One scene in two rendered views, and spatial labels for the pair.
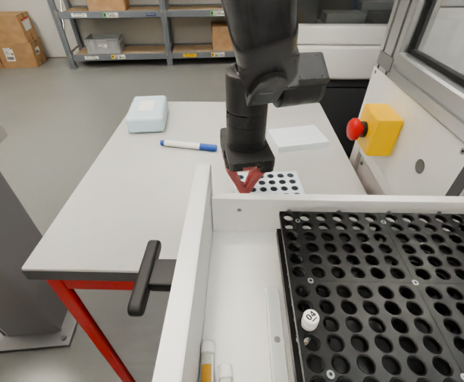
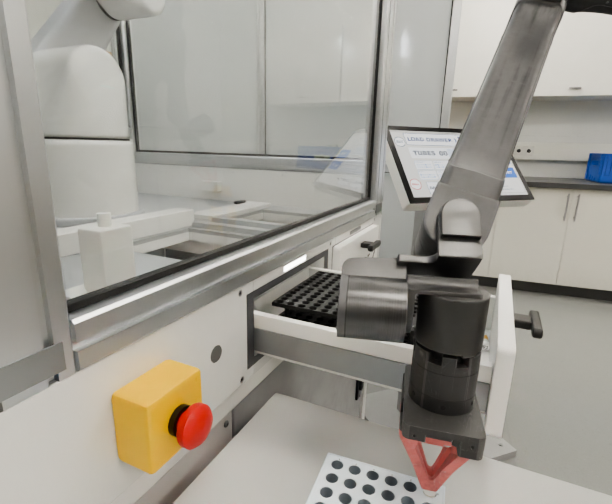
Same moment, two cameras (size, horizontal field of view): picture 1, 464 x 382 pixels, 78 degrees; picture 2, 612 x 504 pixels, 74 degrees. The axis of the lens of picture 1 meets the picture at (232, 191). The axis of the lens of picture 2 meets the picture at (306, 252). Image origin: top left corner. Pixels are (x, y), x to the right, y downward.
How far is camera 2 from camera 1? 72 cm
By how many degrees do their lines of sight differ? 121
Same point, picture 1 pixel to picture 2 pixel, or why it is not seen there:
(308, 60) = (372, 262)
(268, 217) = not seen: hidden behind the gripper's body
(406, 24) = (55, 273)
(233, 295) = not seen: hidden behind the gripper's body
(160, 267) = (525, 318)
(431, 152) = (219, 329)
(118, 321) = not seen: outside the picture
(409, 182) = (215, 379)
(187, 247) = (506, 305)
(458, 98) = (219, 268)
